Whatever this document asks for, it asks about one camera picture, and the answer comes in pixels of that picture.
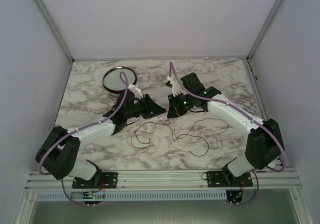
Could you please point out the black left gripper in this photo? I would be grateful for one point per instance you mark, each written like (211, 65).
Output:
(152, 108)

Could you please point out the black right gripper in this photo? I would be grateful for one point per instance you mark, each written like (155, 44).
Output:
(174, 110)

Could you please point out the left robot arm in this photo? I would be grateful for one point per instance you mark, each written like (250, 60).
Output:
(58, 154)

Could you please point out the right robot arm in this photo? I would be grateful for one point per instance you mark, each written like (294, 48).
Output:
(263, 137)

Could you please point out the round brown-rimmed white dish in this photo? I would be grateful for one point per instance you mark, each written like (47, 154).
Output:
(112, 80)

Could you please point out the right controller board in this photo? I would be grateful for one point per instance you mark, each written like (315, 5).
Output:
(235, 197)

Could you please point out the controller board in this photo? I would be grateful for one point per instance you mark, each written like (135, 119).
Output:
(92, 199)
(235, 197)

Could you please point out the left controller board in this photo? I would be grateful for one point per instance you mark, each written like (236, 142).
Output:
(92, 199)

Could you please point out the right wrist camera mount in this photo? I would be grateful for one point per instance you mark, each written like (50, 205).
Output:
(174, 85)

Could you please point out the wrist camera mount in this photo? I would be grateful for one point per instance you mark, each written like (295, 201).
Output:
(136, 91)
(174, 85)

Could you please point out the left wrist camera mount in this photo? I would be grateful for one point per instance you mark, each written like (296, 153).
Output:
(136, 91)

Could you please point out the aluminium back frame rail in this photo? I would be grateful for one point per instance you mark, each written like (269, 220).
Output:
(160, 58)

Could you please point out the aluminium frame rail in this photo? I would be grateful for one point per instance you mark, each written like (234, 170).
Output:
(266, 115)
(160, 58)

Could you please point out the right aluminium frame rail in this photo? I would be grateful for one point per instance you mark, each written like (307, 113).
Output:
(266, 115)

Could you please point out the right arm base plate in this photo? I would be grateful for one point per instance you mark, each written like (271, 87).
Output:
(217, 179)

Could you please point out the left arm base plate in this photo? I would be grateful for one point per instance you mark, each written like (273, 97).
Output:
(104, 180)

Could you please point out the front aluminium rail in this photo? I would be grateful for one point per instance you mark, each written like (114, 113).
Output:
(171, 180)

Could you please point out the right aluminium frame post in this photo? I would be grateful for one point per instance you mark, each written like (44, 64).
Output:
(264, 30)

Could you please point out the aluminium frame post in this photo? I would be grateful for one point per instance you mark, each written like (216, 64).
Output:
(54, 28)
(264, 30)

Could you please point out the left aluminium frame post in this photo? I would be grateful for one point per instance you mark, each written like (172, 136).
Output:
(54, 28)

